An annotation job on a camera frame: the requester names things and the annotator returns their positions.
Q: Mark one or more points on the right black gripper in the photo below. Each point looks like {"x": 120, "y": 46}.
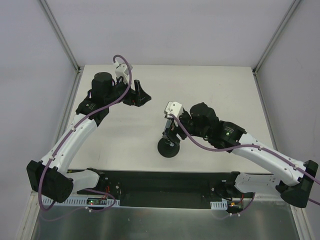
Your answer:
{"x": 171, "y": 133}

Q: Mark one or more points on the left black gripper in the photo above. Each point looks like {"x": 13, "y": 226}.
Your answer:
{"x": 135, "y": 95}

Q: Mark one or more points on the black phone stand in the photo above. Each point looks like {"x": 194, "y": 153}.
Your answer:
{"x": 167, "y": 149}

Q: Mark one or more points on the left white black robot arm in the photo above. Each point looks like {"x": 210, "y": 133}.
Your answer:
{"x": 49, "y": 176}

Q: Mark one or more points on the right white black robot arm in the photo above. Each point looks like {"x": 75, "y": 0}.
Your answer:
{"x": 288, "y": 178}

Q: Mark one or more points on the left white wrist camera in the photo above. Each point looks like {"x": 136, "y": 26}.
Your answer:
{"x": 122, "y": 72}

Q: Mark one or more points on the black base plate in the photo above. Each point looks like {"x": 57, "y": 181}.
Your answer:
{"x": 180, "y": 190}

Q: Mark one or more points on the left aluminium frame post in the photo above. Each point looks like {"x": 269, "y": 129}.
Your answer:
{"x": 59, "y": 34}

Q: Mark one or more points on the aluminium frame post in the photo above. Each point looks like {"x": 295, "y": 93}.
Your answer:
{"x": 59, "y": 34}
{"x": 293, "y": 7}

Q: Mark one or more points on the right white cable duct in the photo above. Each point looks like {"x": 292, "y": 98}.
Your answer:
{"x": 219, "y": 205}

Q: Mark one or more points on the white cable duct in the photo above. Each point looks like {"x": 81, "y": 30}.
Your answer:
{"x": 88, "y": 201}
{"x": 219, "y": 205}

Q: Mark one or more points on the left white cable duct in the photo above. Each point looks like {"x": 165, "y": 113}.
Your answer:
{"x": 88, "y": 201}

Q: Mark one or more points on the right aluminium frame post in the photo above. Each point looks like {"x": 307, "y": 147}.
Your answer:
{"x": 293, "y": 7}

